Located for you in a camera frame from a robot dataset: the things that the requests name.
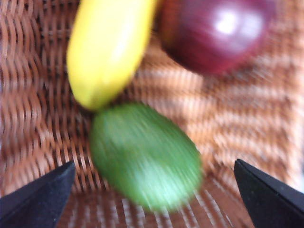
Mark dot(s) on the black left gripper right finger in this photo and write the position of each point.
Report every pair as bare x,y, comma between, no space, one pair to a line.
270,202

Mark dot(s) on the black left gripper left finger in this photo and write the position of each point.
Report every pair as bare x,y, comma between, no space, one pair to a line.
33,204

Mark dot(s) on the green avocado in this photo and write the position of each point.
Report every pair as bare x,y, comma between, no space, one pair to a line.
145,156

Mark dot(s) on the brown wicker basket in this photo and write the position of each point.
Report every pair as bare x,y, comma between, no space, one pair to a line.
237,114

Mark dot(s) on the yellow banana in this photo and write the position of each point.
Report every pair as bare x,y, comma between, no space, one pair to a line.
107,52

